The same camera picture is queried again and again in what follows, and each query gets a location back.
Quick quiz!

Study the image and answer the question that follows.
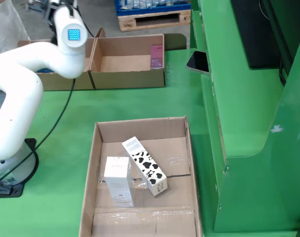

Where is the black smartphone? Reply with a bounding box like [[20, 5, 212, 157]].
[[186, 50, 210, 76]]

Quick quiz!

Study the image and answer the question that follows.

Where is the blue wire mesh cage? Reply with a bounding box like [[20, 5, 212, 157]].
[[114, 0, 192, 17]]

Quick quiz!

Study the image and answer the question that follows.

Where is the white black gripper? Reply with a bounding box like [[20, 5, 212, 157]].
[[28, 0, 61, 12]]

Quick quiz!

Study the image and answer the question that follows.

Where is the black monitor cable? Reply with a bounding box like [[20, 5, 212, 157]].
[[278, 58, 289, 86]]

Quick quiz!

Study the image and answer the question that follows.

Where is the white silver cosmetic carton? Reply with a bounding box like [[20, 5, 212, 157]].
[[103, 156, 135, 208]]

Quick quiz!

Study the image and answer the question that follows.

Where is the small pink carton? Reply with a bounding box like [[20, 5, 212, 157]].
[[150, 44, 164, 70]]

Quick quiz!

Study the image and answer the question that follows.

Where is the green metal workstation stand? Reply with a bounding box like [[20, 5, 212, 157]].
[[189, 0, 300, 237]]

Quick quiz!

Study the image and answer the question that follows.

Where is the cow print carton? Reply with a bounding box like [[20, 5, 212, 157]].
[[121, 136, 168, 197]]

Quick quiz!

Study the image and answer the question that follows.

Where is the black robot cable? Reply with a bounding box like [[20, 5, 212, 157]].
[[0, 78, 76, 187]]

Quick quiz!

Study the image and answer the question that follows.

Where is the brown cardboard box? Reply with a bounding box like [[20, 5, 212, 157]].
[[17, 37, 96, 92], [87, 28, 188, 90]]

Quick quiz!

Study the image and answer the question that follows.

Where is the wooden pallet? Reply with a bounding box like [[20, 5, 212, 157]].
[[117, 9, 191, 32]]

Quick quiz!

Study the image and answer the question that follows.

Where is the thick black wrist cable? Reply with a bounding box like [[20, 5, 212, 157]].
[[68, 0, 96, 38]]

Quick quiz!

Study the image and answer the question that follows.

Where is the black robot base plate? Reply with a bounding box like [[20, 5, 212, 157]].
[[0, 138, 39, 198]]

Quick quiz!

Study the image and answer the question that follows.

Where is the shallow cardboard tray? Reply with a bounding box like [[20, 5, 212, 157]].
[[78, 116, 203, 237]]

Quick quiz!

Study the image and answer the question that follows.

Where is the black monitor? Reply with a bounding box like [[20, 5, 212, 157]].
[[230, 0, 294, 69]]

